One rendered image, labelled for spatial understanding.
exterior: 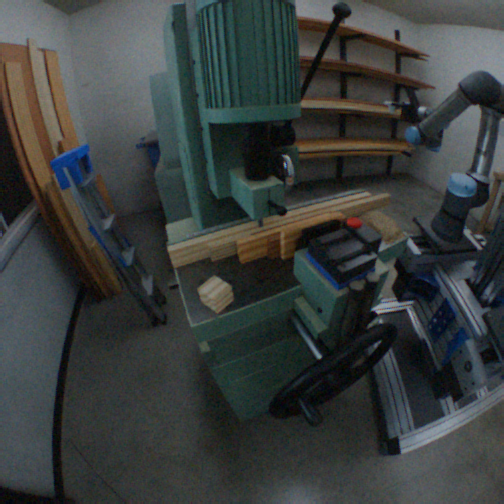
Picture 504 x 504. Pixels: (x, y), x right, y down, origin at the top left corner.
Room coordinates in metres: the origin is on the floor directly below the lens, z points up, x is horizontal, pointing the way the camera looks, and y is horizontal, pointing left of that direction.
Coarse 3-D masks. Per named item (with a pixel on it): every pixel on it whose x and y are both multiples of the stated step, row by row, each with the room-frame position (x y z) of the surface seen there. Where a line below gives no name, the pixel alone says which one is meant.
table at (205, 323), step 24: (192, 264) 0.41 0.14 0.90; (216, 264) 0.41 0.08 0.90; (240, 264) 0.40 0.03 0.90; (264, 264) 0.39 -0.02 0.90; (288, 264) 0.39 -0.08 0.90; (192, 288) 0.34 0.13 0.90; (240, 288) 0.33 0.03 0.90; (264, 288) 0.32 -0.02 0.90; (288, 288) 0.32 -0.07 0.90; (192, 312) 0.28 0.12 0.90; (240, 312) 0.28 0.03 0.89; (264, 312) 0.29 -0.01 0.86; (312, 312) 0.28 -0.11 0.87; (216, 336) 0.26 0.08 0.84
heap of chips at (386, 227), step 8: (360, 216) 0.55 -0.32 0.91; (368, 216) 0.52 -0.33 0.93; (376, 216) 0.51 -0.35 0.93; (384, 216) 0.50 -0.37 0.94; (368, 224) 0.50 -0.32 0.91; (376, 224) 0.49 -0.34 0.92; (384, 224) 0.47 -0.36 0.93; (392, 224) 0.47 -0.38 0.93; (384, 232) 0.45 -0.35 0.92; (392, 232) 0.45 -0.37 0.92; (400, 232) 0.46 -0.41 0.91; (384, 240) 0.44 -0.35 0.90; (392, 240) 0.44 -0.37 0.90
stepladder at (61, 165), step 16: (64, 160) 0.88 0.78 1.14; (80, 160) 1.01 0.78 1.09; (64, 176) 0.87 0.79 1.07; (80, 176) 0.90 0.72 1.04; (80, 192) 0.88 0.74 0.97; (96, 192) 1.02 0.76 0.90; (80, 208) 0.87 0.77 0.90; (96, 208) 1.02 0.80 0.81; (96, 224) 0.87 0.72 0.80; (112, 224) 0.97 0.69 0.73; (96, 240) 0.87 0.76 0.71; (112, 240) 0.92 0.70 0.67; (112, 256) 0.87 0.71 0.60; (128, 256) 0.98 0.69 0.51; (128, 272) 0.89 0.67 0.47; (144, 272) 1.05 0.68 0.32; (128, 288) 0.87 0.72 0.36; (144, 288) 0.93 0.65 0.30; (144, 304) 0.90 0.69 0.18; (160, 320) 0.88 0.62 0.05
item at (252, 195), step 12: (240, 168) 0.54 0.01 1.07; (240, 180) 0.47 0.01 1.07; (252, 180) 0.46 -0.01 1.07; (264, 180) 0.45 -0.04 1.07; (276, 180) 0.45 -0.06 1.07; (240, 192) 0.47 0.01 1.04; (252, 192) 0.41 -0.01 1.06; (264, 192) 0.42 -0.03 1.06; (276, 192) 0.43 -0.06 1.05; (240, 204) 0.48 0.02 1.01; (252, 204) 0.42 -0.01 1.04; (264, 204) 0.42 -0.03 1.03; (252, 216) 0.42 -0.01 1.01; (264, 216) 0.42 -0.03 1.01
